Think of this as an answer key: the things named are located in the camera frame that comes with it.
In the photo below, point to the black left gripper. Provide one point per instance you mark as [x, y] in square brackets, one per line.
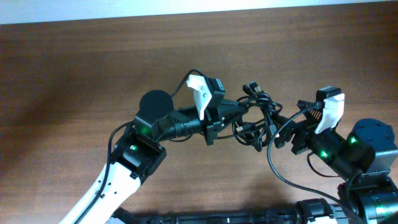
[214, 122]

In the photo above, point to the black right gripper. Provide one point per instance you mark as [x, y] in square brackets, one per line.
[305, 129]

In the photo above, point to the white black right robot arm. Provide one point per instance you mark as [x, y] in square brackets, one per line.
[363, 159]

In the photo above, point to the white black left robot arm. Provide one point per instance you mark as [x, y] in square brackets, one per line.
[137, 154]

